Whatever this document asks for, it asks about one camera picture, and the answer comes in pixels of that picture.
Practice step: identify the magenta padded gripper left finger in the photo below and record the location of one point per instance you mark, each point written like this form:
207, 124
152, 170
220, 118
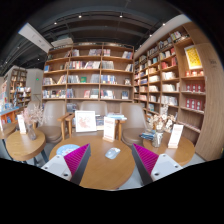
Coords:
70, 167

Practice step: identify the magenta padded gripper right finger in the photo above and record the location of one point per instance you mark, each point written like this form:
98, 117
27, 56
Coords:
151, 166

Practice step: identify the round blue mouse pad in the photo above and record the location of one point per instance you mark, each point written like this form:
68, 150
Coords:
66, 149

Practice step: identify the round wooden centre table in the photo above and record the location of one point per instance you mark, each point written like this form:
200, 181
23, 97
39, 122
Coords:
101, 172

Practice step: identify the round wooden table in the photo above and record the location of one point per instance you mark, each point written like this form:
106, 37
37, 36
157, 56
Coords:
182, 155
101, 172
21, 148

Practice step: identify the round wooden right table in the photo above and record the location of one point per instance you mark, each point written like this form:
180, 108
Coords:
182, 155

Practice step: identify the white sign card right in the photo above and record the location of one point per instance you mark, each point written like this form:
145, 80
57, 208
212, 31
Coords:
175, 136

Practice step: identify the white sign card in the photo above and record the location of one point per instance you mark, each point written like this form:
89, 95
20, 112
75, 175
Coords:
175, 136
109, 129
21, 124

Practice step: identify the glass vase with dried flowers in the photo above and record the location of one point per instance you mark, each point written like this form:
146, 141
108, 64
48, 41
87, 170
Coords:
161, 123

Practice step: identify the beige armchair right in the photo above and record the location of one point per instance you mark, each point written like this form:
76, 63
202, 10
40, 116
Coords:
134, 125

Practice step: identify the beige armchair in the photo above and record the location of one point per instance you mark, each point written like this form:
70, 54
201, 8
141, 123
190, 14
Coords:
100, 109
53, 126
134, 125

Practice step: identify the white framed floral picture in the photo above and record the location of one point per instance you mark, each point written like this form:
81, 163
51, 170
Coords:
85, 121

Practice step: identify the round wooden left table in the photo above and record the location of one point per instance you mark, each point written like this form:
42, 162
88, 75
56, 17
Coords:
21, 148

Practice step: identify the white sign card centre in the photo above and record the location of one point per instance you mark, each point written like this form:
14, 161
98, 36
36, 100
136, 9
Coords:
109, 129

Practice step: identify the beige armchair left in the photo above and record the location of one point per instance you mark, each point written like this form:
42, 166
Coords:
53, 126

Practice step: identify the stack of books on table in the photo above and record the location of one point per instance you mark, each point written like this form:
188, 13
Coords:
116, 116

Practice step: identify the white sign card left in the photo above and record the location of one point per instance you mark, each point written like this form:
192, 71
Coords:
21, 124

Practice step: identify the vase with pink flowers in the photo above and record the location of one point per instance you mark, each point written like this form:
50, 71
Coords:
31, 117

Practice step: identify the beige armchair middle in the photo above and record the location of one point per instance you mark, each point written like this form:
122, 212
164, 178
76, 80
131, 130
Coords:
100, 109

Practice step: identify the wooden bookshelf far left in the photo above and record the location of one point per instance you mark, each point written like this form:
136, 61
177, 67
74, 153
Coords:
16, 82

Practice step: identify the large wooden bookshelf centre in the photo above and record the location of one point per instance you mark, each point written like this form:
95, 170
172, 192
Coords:
89, 71

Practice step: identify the yellow poster on shelf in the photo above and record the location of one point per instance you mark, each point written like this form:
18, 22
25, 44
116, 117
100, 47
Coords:
193, 58

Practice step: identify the wooden bookshelf right wall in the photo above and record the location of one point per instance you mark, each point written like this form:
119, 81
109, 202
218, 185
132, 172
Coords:
195, 96

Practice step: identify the white ceiling air duct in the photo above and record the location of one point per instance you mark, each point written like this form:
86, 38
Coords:
30, 33

